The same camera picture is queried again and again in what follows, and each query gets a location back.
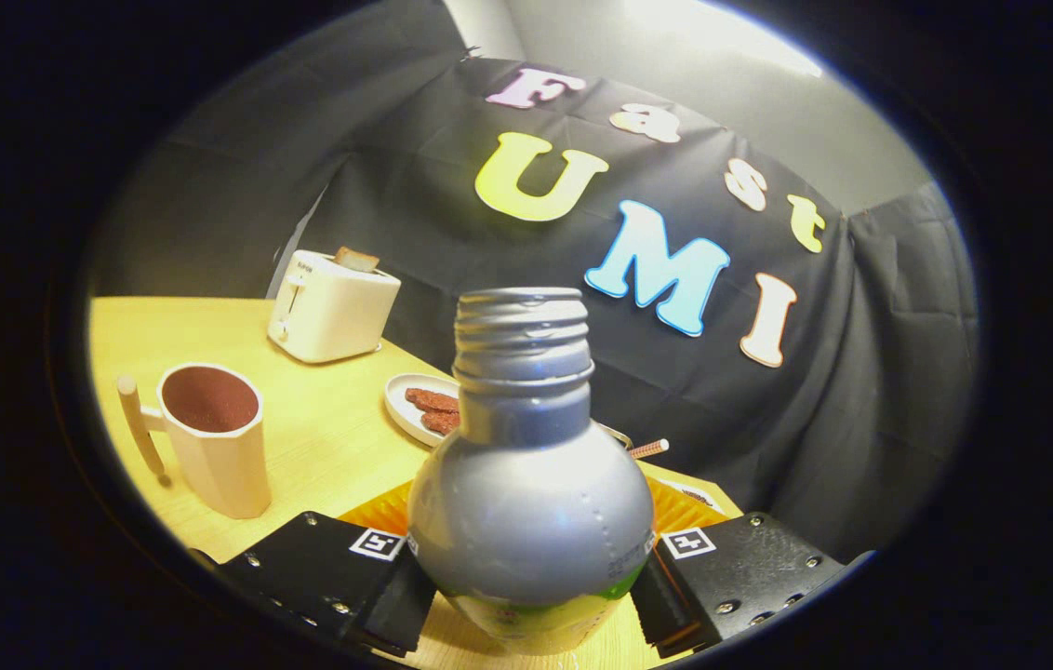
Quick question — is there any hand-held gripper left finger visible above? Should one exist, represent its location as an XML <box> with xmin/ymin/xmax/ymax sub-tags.
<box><xmin>210</xmin><ymin>479</ymin><xmax>439</xmax><ymax>657</ymax></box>

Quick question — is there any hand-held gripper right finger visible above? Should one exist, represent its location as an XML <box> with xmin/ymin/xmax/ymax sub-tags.
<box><xmin>629</xmin><ymin>475</ymin><xmax>872</xmax><ymax>660</ymax></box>

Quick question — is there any white cup with wooden handle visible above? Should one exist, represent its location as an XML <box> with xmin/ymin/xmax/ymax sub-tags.
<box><xmin>115</xmin><ymin>363</ymin><xmax>273</xmax><ymax>520</ymax></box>

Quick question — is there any silver juice bottle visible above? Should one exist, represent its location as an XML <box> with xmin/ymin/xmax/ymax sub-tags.
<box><xmin>406</xmin><ymin>287</ymin><xmax>656</xmax><ymax>655</ymax></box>

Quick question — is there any wooden table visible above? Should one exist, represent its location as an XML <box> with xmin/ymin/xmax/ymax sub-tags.
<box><xmin>87</xmin><ymin>296</ymin><xmax>746</xmax><ymax>670</ymax></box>

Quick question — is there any white oval plate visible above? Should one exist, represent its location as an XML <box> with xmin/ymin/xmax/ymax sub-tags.
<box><xmin>384</xmin><ymin>373</ymin><xmax>462</xmax><ymax>448</ymax></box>

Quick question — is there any white toaster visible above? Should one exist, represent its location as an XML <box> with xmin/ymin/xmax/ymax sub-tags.
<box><xmin>268</xmin><ymin>249</ymin><xmax>402</xmax><ymax>364</ymax></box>

